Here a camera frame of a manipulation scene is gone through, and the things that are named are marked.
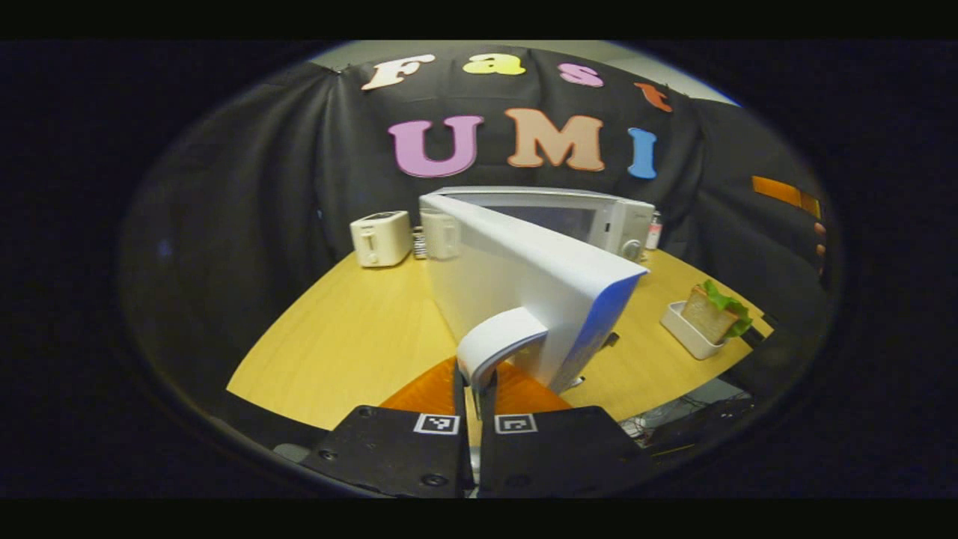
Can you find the lettuce sandwich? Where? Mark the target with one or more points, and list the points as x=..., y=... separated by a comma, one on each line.
x=709, y=314

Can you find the white microwave oven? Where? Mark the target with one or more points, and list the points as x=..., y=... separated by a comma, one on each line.
x=524, y=277

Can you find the small pink-label bottle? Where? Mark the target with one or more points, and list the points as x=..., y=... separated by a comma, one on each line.
x=655, y=232

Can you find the white toaster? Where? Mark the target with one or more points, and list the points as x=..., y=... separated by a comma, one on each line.
x=380, y=239

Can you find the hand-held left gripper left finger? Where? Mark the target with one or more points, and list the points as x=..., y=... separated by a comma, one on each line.
x=397, y=457

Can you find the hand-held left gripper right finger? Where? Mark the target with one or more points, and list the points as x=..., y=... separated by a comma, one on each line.
x=554, y=457

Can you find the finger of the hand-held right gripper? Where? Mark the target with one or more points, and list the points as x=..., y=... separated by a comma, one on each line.
x=778, y=191

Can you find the small glass holder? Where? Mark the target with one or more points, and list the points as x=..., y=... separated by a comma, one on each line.
x=419, y=245

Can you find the black backdrop cloth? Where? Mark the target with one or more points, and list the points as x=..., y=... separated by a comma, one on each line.
x=262, y=187

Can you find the white rectangular tray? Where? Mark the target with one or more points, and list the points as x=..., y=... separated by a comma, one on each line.
x=685, y=333

